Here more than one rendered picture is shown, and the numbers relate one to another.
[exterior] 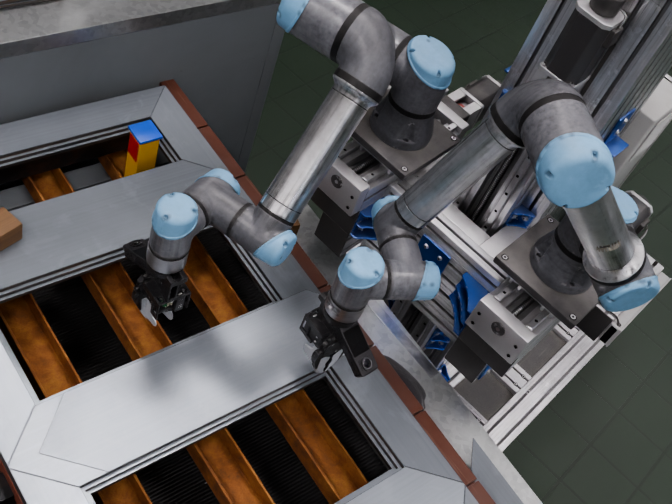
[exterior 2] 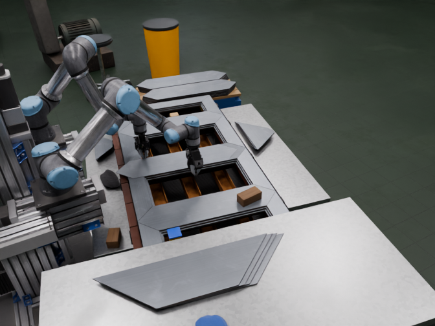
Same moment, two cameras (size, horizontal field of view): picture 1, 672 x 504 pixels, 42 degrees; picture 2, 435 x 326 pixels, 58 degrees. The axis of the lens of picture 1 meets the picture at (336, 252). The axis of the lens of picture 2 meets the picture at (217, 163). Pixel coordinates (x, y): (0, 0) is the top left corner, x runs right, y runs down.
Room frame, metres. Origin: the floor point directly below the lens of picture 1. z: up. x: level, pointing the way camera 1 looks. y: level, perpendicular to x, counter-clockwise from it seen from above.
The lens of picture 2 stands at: (2.32, 1.46, 2.21)
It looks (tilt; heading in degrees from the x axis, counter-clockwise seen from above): 36 degrees down; 217
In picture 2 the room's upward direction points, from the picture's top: 1 degrees counter-clockwise
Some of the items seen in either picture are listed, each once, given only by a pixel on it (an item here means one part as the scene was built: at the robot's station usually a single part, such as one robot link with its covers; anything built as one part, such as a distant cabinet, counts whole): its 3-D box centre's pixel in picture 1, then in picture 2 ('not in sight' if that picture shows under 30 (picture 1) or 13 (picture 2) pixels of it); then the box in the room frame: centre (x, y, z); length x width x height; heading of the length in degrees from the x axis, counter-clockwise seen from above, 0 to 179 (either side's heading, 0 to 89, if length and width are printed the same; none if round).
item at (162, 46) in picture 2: not in sight; (163, 50); (-1.32, -2.16, 0.36); 0.46 x 0.46 x 0.73
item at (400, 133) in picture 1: (407, 112); (54, 178); (1.63, -0.02, 1.09); 0.15 x 0.15 x 0.10
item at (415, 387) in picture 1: (394, 383); (109, 178); (1.19, -0.25, 0.70); 0.20 x 0.10 x 0.03; 66
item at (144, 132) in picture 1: (145, 134); (174, 233); (1.42, 0.52, 0.88); 0.06 x 0.06 x 0.02; 54
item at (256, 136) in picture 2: not in sight; (257, 132); (0.29, 0.28, 0.77); 0.45 x 0.20 x 0.04; 54
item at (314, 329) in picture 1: (331, 323); (142, 139); (1.05, -0.05, 0.99); 0.09 x 0.08 x 0.12; 54
